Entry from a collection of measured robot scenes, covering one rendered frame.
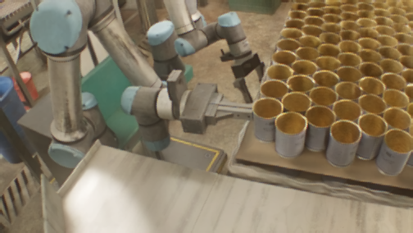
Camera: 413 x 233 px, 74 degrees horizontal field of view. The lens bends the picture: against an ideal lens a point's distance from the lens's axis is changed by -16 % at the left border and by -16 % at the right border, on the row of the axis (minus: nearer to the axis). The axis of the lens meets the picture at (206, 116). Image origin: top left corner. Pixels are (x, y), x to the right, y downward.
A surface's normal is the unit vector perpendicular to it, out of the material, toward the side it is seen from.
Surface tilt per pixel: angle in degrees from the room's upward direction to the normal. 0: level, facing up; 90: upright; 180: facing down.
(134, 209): 0
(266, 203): 0
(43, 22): 83
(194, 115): 2
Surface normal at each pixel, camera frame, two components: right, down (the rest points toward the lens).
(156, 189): -0.13, -0.75
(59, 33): 0.00, 0.56
